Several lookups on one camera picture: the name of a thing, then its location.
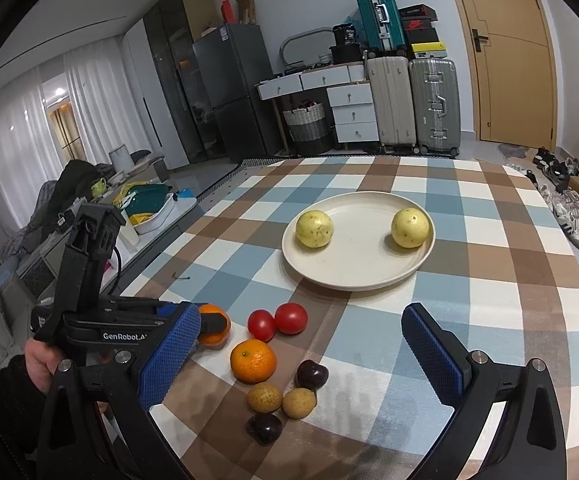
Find wooden door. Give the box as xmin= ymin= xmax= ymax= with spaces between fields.
xmin=442 ymin=0 xmax=557 ymax=146

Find teal suitcase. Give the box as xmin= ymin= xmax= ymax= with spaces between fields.
xmin=353 ymin=0 xmax=406 ymax=53

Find white plastic container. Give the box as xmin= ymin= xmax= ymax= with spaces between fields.
xmin=120 ymin=212 xmax=140 ymax=248

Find beige suitcase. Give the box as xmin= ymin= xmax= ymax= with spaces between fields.
xmin=366 ymin=55 xmax=417 ymax=153

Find oval mirror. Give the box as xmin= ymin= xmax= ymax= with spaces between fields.
xmin=280 ymin=28 xmax=337 ymax=67

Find checked tablecloth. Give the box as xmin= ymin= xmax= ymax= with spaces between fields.
xmin=120 ymin=156 xmax=579 ymax=480

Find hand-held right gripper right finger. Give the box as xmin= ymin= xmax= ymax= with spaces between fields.
xmin=401 ymin=302 xmax=567 ymax=480

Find black bag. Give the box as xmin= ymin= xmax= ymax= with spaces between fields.
xmin=332 ymin=24 xmax=357 ymax=47

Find wicker basket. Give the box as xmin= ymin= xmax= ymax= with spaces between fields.
xmin=283 ymin=102 xmax=331 ymax=145

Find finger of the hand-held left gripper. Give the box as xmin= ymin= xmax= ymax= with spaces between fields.
xmin=198 ymin=313 xmax=227 ymax=336
xmin=100 ymin=296 xmax=183 ymax=318

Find silver suitcase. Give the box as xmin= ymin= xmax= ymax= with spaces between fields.
xmin=408 ymin=57 xmax=463 ymax=156

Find person's left hand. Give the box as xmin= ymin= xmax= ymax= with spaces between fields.
xmin=24 ymin=336 xmax=70 ymax=396

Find white bin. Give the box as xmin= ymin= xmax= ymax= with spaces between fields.
xmin=110 ymin=145 xmax=133 ymax=171

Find white basin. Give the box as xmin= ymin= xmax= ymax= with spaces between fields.
xmin=132 ymin=192 xmax=178 ymax=235

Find dark glass cabinet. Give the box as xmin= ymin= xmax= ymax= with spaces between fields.
xmin=144 ymin=0 xmax=220 ymax=166

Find grey refrigerator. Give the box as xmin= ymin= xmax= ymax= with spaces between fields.
xmin=192 ymin=24 xmax=283 ymax=163

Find red tomato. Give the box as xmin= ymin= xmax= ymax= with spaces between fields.
xmin=248 ymin=309 xmax=276 ymax=342
xmin=274 ymin=303 xmax=309 ymax=335

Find orange mandarin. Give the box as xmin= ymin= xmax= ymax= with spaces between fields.
xmin=230 ymin=339 xmax=277 ymax=384
xmin=197 ymin=304 xmax=232 ymax=348

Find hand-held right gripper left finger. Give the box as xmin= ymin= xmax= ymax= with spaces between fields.
xmin=36 ymin=302 xmax=201 ymax=480

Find white wardrobe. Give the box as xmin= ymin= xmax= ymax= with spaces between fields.
xmin=122 ymin=17 xmax=190 ymax=171

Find white curtains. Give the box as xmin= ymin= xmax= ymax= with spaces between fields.
xmin=0 ymin=52 xmax=155 ymax=231

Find black shoe box red logo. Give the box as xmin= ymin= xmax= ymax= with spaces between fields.
xmin=403 ymin=19 xmax=439 ymax=44

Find dark jacket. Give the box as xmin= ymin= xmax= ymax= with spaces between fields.
xmin=42 ymin=159 xmax=105 ymax=241

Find white drawer cabinet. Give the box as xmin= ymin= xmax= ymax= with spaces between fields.
xmin=327 ymin=82 xmax=380 ymax=150

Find yellow black shoe box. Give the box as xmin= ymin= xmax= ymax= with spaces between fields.
xmin=409 ymin=41 xmax=447 ymax=60

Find person's left forearm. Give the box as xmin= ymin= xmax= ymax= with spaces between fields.
xmin=0 ymin=340 xmax=45 ymax=480

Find brown longan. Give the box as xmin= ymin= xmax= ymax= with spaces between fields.
xmin=246 ymin=382 xmax=284 ymax=414
xmin=282 ymin=387 xmax=317 ymax=419

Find pile of shoes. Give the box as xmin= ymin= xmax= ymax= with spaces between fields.
xmin=532 ymin=147 xmax=579 ymax=251

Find white dressing table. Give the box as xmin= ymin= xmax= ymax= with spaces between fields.
xmin=256 ymin=62 xmax=370 ymax=153

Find yellow-green guava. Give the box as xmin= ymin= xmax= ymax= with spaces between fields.
xmin=295 ymin=210 xmax=333 ymax=249
xmin=391 ymin=207 xmax=431 ymax=249

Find dark red cherry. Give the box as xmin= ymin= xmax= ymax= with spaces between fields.
xmin=295 ymin=359 xmax=330 ymax=391
xmin=246 ymin=412 xmax=284 ymax=444

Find cream round plate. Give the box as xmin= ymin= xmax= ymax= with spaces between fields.
xmin=282 ymin=191 xmax=436 ymax=291

